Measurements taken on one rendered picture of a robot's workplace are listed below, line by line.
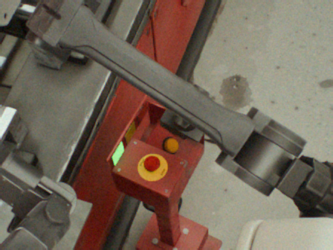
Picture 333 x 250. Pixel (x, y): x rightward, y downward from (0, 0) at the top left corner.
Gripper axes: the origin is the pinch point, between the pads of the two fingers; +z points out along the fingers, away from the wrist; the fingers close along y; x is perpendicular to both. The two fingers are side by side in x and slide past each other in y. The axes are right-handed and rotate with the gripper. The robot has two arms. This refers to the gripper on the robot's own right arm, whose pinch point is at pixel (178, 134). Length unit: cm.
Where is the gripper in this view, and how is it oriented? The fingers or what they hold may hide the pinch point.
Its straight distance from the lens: 144.0
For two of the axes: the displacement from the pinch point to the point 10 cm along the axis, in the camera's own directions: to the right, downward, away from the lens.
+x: -4.6, 8.2, -3.5
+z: -1.5, 3.1, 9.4
